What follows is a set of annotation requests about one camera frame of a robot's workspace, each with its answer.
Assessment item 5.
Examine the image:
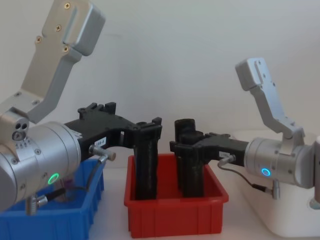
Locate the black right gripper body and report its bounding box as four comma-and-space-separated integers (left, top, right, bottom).
199, 131, 250, 168

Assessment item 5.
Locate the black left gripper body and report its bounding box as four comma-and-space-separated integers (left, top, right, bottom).
65, 101, 163, 164

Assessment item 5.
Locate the red plastic bin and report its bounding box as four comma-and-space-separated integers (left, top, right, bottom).
124, 153, 230, 238

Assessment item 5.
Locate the white plastic container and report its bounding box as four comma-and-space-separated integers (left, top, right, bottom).
231, 128, 320, 239

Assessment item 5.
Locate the blue plastic bin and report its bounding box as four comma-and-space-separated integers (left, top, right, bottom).
0, 157, 105, 240

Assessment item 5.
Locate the right gripper grey cable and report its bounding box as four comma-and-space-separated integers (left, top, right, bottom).
216, 153, 280, 200

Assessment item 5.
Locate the left gripper dark cable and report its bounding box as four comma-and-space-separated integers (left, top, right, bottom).
26, 145, 118, 216

